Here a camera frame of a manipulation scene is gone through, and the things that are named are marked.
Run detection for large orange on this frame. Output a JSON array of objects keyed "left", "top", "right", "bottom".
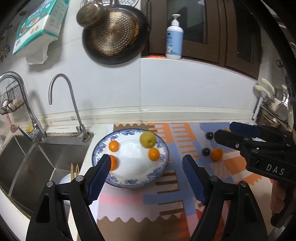
[{"left": 210, "top": 148, "right": 224, "bottom": 162}]

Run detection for small orange tangerine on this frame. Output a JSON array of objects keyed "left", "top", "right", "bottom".
[{"left": 108, "top": 140, "right": 119, "bottom": 152}]

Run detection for large yellow-green pear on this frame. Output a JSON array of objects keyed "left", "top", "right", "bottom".
[{"left": 140, "top": 132, "right": 157, "bottom": 149}]

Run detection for right hand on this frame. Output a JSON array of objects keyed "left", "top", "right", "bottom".
[{"left": 270, "top": 180, "right": 286, "bottom": 213}]

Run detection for steel pot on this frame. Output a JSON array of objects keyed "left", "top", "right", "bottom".
[{"left": 256, "top": 106, "right": 283, "bottom": 129}]

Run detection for dark plum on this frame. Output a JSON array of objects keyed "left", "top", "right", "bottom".
[
  {"left": 202, "top": 148, "right": 211, "bottom": 156},
  {"left": 206, "top": 132, "right": 214, "bottom": 140}
]

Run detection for bamboo chopsticks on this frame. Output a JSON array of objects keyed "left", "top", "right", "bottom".
[{"left": 70, "top": 163, "right": 80, "bottom": 181}]

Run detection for steel sink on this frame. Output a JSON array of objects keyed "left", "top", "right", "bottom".
[{"left": 1, "top": 136, "right": 90, "bottom": 216}]

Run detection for orange tangerine near edge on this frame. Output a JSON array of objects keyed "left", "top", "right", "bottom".
[{"left": 109, "top": 155, "right": 118, "bottom": 171}]

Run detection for thin chrome faucet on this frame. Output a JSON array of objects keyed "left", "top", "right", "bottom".
[{"left": 48, "top": 73, "right": 94, "bottom": 142}]

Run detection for tall chrome faucet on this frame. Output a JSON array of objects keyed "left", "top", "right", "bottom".
[{"left": 1, "top": 71, "right": 47, "bottom": 142}]

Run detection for colourful patterned mat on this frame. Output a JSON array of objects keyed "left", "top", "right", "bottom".
[{"left": 92, "top": 122, "right": 273, "bottom": 240}]

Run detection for blue and white plate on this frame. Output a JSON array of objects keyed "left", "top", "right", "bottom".
[{"left": 92, "top": 128, "right": 169, "bottom": 189}]

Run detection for white blue soap bottle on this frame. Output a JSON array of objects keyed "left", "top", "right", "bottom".
[{"left": 165, "top": 14, "right": 184, "bottom": 60}]

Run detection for black frying pan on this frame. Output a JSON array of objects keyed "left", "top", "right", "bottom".
[{"left": 82, "top": 1, "right": 151, "bottom": 65}]

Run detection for teal paper towel pack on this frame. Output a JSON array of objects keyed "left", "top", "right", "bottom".
[{"left": 13, "top": 0, "right": 69, "bottom": 65}]

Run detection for round steel steamer rack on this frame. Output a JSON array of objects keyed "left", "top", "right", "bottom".
[{"left": 80, "top": 0, "right": 138, "bottom": 8}]

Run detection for cream handled saucepan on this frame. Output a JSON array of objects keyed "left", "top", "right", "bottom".
[{"left": 254, "top": 78, "right": 287, "bottom": 110}]

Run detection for dark wooden window frame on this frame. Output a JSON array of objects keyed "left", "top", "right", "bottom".
[{"left": 140, "top": 0, "right": 262, "bottom": 79}]

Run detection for wire basket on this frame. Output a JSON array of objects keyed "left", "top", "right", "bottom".
[{"left": 1, "top": 84, "right": 25, "bottom": 115}]

